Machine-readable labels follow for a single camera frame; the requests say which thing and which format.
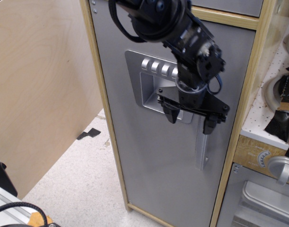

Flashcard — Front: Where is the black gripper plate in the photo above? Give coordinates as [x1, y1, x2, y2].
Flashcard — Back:
[156, 87, 230, 134]

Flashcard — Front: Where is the silver fridge door handle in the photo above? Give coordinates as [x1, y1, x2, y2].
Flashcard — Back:
[194, 116, 209, 171]

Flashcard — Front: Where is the silver fridge door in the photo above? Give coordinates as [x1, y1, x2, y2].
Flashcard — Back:
[90, 0, 255, 227]

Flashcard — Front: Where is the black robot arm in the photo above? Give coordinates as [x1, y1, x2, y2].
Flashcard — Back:
[108, 0, 229, 135]

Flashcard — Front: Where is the silver dispenser panel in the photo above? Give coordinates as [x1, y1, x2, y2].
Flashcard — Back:
[124, 50, 194, 124]

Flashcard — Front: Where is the white speckled countertop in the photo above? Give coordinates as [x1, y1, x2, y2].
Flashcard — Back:
[240, 24, 289, 150]

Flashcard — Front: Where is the black tape on floor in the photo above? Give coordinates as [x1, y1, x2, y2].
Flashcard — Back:
[77, 128, 101, 140]

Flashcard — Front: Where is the silver oven door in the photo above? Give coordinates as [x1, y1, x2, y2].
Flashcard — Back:
[217, 163, 289, 227]

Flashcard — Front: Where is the silver oven knob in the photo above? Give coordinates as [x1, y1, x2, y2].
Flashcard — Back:
[267, 156, 289, 186]

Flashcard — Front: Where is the silver freezer door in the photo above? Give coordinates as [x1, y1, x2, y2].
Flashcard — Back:
[192, 0, 263, 17]

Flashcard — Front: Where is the plywood side board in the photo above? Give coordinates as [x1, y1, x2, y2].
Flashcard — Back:
[0, 0, 103, 198]

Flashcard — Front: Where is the orange tape piece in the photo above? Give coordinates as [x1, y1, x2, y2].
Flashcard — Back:
[27, 212, 44, 227]

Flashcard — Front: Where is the black box at left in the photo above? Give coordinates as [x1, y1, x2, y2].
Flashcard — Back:
[0, 161, 18, 197]

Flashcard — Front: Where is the wooden kitchen cabinet frame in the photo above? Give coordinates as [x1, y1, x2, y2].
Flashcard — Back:
[80, 0, 289, 227]

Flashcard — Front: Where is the silver oven door handle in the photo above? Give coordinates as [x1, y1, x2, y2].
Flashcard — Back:
[242, 181, 289, 222]

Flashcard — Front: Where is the aluminium extrusion rail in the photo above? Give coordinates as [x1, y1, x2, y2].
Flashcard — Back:
[0, 187, 32, 227]

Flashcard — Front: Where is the black braided cable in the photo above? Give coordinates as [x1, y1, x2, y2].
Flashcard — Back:
[0, 201, 48, 227]

